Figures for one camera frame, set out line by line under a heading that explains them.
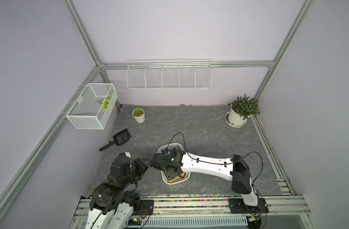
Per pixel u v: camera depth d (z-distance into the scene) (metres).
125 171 0.52
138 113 1.05
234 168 0.52
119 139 1.02
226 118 1.12
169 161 0.52
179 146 0.91
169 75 1.01
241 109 0.93
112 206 0.45
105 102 0.81
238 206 0.74
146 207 0.73
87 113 0.80
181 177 0.64
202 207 0.75
